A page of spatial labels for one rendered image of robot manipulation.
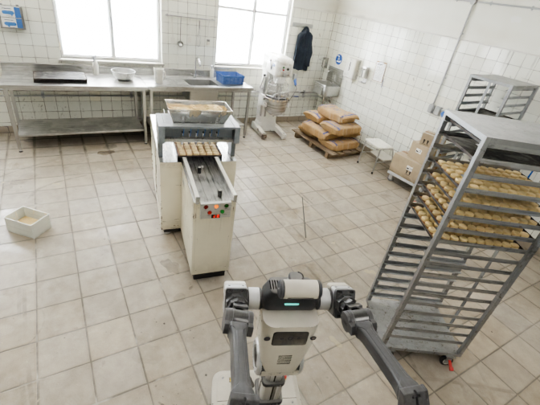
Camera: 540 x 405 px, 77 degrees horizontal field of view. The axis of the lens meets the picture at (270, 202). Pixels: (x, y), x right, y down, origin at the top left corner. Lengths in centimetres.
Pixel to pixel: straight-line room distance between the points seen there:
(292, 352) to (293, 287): 36
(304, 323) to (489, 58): 464
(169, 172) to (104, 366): 163
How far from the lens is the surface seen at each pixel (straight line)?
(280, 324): 142
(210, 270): 313
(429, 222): 246
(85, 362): 281
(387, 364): 122
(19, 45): 595
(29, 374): 287
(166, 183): 334
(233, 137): 328
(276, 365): 162
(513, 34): 543
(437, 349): 313
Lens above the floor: 227
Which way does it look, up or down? 31 degrees down
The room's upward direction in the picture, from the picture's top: 10 degrees clockwise
